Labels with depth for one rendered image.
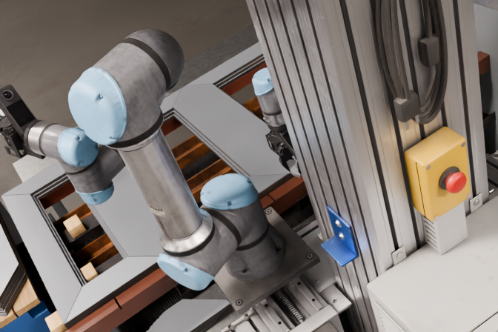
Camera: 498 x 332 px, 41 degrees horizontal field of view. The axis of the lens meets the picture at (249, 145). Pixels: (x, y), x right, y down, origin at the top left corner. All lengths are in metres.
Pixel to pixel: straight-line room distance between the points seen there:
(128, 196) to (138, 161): 1.03
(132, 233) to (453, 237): 1.13
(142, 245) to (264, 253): 0.61
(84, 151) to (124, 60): 0.34
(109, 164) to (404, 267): 0.67
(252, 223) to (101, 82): 0.51
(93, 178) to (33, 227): 0.87
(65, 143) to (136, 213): 0.77
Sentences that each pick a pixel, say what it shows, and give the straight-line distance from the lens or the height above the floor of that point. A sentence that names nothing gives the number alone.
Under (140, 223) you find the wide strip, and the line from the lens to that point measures 2.08.
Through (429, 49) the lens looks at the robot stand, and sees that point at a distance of 0.99.
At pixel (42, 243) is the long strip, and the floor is 0.85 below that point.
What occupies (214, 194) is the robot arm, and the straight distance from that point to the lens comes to 1.40.
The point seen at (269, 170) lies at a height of 0.85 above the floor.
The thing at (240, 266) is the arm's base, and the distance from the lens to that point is 1.51.
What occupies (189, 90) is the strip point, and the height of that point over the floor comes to 0.85.
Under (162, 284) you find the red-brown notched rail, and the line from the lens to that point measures 1.94.
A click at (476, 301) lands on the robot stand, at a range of 1.17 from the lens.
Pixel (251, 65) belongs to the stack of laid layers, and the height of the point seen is 0.83.
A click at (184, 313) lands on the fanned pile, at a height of 0.72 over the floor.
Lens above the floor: 2.18
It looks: 38 degrees down
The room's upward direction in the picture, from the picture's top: 21 degrees counter-clockwise
